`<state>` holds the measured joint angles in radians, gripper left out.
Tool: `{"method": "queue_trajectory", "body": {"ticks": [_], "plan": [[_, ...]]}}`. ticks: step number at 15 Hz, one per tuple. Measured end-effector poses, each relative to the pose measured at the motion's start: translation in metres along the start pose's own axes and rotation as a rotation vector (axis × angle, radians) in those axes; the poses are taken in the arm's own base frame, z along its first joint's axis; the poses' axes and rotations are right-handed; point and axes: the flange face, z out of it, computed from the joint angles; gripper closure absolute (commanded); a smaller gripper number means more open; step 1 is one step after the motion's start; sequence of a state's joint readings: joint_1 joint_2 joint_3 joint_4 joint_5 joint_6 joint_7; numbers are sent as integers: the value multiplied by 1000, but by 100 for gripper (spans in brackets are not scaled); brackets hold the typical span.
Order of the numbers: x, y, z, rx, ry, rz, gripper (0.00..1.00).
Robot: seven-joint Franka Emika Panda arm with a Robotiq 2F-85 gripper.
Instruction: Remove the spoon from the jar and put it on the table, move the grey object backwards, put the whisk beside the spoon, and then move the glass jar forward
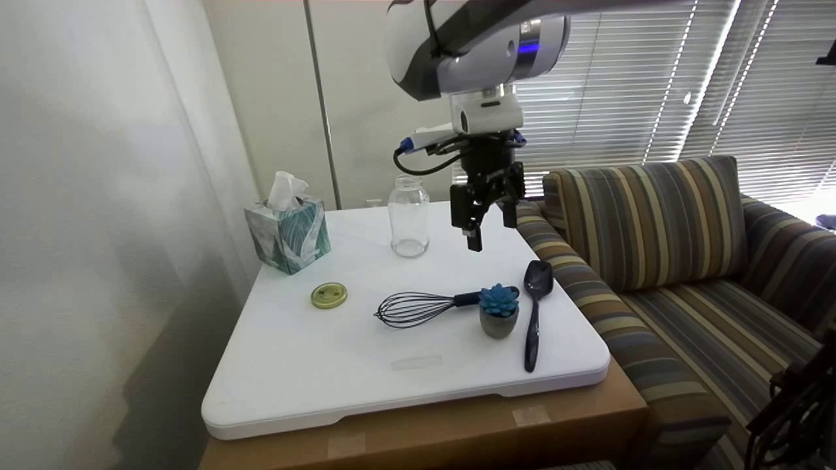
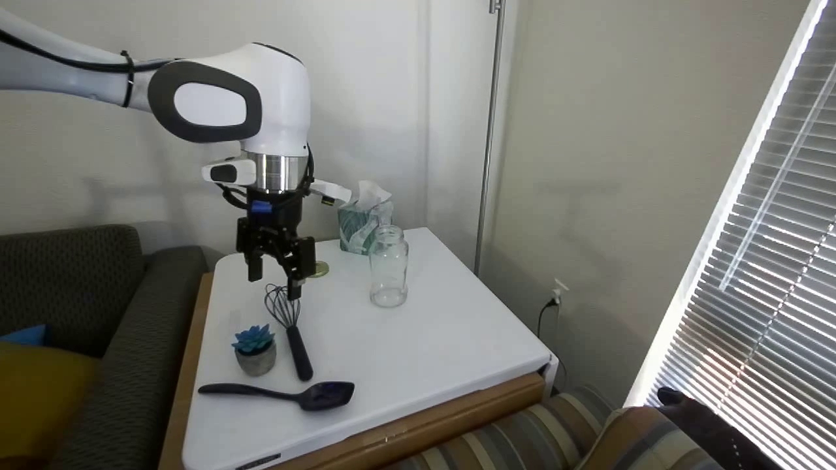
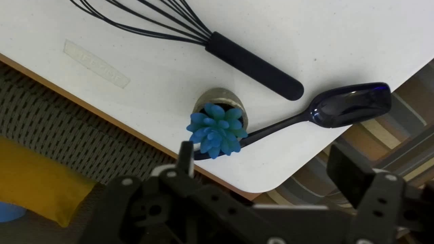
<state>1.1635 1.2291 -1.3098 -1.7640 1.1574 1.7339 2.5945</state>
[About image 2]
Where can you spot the striped cushion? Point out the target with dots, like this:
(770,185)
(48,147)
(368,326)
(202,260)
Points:
(642,445)

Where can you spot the blue succulent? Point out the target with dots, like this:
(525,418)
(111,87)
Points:
(254,359)

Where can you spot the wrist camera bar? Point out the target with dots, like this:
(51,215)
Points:
(227,173)

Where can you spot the black fabric pile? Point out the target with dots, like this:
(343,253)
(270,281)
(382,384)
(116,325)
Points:
(706,425)

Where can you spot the clear glass jar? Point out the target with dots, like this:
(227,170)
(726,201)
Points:
(390,275)

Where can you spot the thin metal wall pole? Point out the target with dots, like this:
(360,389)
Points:
(486,130)

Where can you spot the teal patterned tissue box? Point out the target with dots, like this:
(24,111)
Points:
(360,228)

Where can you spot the white wall outlet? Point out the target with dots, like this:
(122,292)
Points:
(559,287)

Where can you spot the blue cushion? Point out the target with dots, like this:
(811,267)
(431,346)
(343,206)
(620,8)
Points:
(26,334)

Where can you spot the yellow cushion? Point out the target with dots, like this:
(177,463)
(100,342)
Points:
(34,392)

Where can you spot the white window blinds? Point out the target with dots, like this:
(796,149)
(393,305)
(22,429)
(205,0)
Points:
(783,262)

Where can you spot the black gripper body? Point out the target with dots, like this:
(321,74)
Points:
(274,226)

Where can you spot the striped couch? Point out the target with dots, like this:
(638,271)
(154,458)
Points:
(522,435)

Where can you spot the dark grey couch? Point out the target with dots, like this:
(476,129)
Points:
(78,278)

